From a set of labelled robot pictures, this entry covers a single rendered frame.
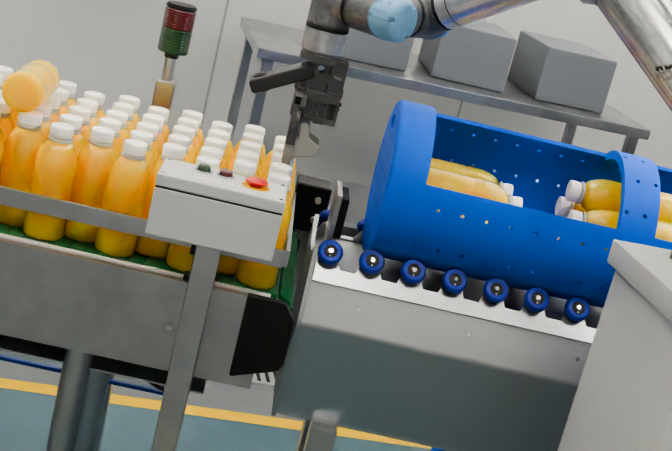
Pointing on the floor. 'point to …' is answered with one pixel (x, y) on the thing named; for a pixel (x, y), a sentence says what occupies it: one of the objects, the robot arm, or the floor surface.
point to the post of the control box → (186, 348)
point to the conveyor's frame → (124, 328)
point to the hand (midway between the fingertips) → (283, 160)
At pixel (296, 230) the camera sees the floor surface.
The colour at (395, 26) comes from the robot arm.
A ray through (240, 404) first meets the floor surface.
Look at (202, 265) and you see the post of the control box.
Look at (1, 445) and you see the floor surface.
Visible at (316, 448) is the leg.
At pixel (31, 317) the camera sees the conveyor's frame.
